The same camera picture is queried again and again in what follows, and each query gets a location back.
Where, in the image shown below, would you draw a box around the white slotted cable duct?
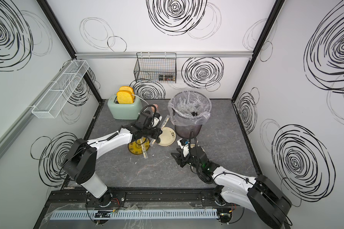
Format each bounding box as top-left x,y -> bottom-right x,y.
50,209 -> 218,220

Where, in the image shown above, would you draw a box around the chopsticks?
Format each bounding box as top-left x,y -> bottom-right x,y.
141,143 -> 148,159
150,114 -> 170,147

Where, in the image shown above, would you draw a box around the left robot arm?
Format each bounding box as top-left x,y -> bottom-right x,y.
62,123 -> 162,207

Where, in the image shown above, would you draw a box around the yellow toast slice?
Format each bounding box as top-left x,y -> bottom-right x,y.
119,86 -> 134,94
116,90 -> 134,104

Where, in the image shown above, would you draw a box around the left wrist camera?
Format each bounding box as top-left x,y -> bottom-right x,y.
150,113 -> 162,128

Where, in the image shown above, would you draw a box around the mint green toaster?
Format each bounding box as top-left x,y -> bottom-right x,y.
107,94 -> 143,120

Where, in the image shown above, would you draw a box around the black corrugated cable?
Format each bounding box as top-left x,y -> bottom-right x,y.
139,104 -> 158,121
189,130 -> 200,161

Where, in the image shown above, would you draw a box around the black corrugated cable left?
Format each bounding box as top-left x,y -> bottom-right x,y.
139,104 -> 158,121

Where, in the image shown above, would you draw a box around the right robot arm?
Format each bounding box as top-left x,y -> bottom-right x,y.
171,152 -> 292,229

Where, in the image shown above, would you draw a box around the cream plate with black patch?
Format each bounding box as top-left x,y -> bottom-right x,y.
156,127 -> 176,147

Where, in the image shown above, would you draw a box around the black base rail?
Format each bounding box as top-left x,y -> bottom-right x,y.
47,187 -> 279,205

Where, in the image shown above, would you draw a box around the rear yellow toast slice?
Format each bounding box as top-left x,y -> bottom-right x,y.
119,86 -> 134,94

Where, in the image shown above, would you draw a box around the yellow patterned plate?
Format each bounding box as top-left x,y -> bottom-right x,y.
128,138 -> 150,155

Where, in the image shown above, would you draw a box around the black corrugated cable right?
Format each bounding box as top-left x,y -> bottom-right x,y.
189,130 -> 200,161

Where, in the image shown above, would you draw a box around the black mesh trash bin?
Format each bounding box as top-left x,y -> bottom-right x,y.
169,91 -> 212,140

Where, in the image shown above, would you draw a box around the front yellow toast slice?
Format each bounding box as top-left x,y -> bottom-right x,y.
116,90 -> 134,104

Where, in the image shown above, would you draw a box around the white mesh wall shelf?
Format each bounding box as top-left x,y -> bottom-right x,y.
32,60 -> 89,119

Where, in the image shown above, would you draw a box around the black wire wall basket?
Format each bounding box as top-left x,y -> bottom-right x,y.
133,52 -> 177,84

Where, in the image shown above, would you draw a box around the pink lid glass jar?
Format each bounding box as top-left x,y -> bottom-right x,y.
153,104 -> 159,113

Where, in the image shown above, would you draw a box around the white toaster cable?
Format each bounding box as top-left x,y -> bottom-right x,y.
131,94 -> 150,106

